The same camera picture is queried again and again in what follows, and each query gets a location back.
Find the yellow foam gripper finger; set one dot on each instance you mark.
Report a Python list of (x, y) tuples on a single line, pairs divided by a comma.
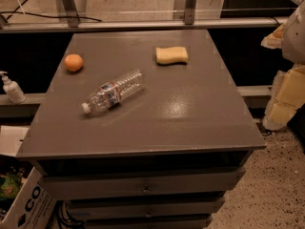
[(287, 96), (274, 39)]

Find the yellow sponge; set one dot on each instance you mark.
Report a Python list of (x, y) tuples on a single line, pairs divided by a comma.
[(165, 56)]

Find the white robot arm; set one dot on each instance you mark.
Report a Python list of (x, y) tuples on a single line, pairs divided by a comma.
[(293, 41)]

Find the grey drawer cabinet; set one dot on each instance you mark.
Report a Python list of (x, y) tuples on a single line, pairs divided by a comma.
[(161, 159)]

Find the clear plastic water bottle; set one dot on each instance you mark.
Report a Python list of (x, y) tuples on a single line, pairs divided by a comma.
[(114, 92)]

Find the orange fruit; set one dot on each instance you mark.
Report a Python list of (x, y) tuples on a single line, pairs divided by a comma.
[(73, 62)]

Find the white pump dispenser bottle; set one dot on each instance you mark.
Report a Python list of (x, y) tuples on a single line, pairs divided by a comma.
[(12, 89)]

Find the white cardboard box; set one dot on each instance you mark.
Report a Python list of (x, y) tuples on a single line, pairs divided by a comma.
[(24, 203)]

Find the metal window frame rail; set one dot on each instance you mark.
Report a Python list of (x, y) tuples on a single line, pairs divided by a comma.
[(222, 23)]

